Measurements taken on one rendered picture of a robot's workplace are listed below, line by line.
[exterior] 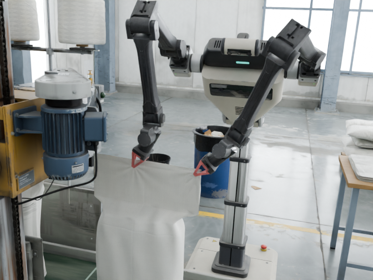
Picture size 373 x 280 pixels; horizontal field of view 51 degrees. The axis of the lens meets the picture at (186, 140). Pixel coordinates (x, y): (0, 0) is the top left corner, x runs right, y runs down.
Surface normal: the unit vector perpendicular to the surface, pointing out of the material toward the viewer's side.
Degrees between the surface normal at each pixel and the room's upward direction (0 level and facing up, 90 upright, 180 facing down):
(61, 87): 90
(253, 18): 90
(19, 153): 90
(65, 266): 0
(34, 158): 90
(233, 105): 130
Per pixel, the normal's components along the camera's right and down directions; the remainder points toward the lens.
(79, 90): 0.76, 0.22
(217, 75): -0.14, -0.58
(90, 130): 0.15, 0.27
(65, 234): -0.26, 0.25
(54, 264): 0.04, -0.96
